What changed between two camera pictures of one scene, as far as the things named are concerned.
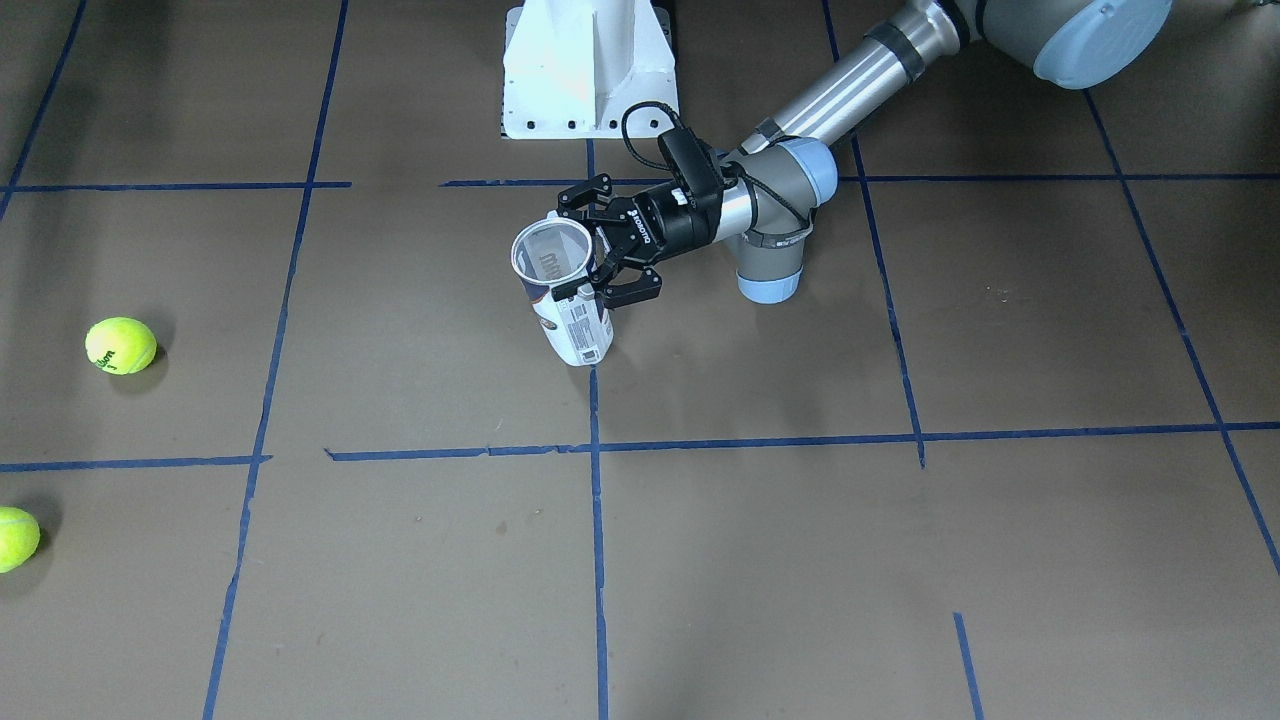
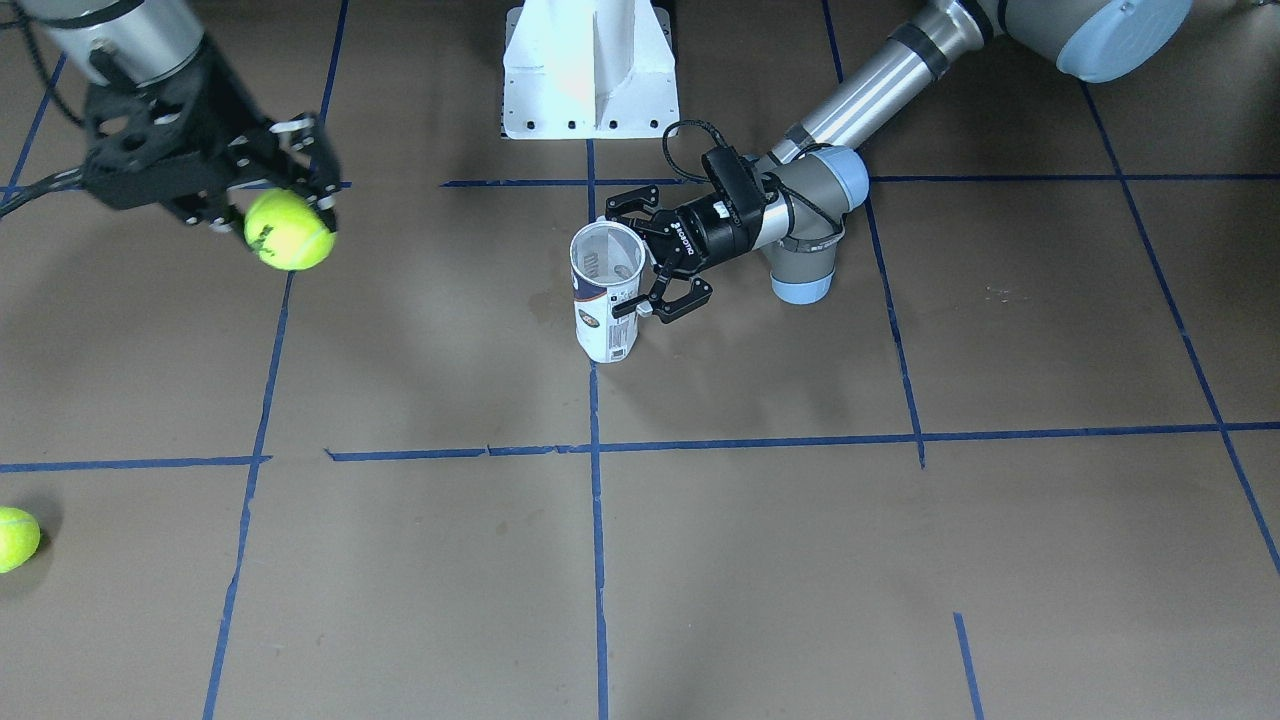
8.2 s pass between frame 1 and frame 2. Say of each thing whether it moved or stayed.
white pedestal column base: stayed
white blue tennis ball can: moved
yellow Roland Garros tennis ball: stayed
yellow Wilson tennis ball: moved
